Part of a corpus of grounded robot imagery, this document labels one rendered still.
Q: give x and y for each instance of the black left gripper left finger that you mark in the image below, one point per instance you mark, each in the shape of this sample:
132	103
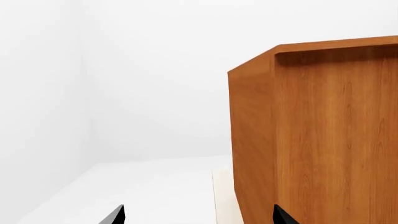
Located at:
116	217

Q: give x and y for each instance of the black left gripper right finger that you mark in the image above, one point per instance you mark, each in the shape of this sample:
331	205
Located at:
281	218

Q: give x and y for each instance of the brown wooden cabinet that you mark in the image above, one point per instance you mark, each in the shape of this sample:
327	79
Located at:
323	130

